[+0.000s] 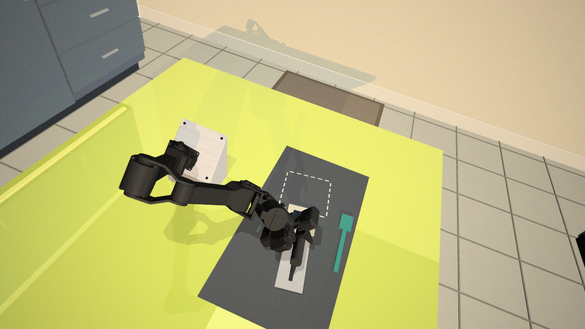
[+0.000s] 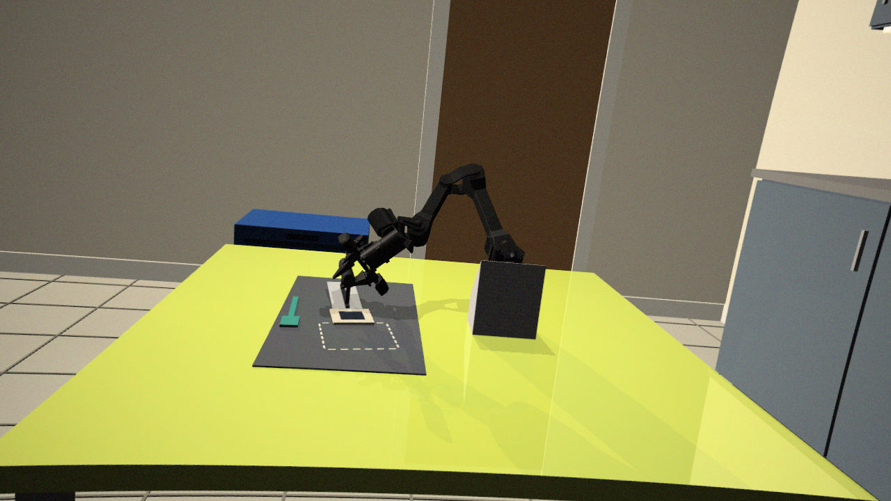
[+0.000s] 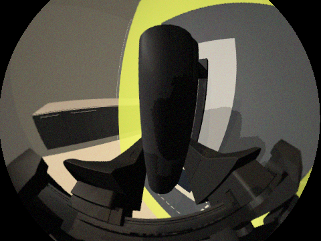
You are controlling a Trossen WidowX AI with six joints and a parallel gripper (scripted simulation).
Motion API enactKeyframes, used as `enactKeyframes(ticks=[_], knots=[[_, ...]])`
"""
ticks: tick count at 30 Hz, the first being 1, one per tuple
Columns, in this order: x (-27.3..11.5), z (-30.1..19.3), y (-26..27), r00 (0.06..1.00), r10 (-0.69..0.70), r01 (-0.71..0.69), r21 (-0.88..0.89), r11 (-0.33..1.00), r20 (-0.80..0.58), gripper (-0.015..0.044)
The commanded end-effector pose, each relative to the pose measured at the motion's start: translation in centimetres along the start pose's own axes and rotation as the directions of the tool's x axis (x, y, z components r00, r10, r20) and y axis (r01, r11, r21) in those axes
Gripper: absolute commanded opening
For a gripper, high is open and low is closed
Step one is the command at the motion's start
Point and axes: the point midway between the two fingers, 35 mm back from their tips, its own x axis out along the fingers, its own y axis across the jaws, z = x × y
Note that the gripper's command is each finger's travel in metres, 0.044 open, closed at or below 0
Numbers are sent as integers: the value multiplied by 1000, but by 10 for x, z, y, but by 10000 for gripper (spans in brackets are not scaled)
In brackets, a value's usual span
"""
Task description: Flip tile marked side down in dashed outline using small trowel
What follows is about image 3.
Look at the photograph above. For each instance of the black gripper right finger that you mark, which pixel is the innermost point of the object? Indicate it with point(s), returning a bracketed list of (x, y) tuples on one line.
[(207, 169)]

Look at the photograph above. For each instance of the cream square tile with dark centre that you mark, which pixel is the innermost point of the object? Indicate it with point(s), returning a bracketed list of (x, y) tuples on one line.
[(183, 185)]

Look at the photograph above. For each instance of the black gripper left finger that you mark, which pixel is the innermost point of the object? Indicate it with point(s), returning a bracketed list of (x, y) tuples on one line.
[(125, 174)]

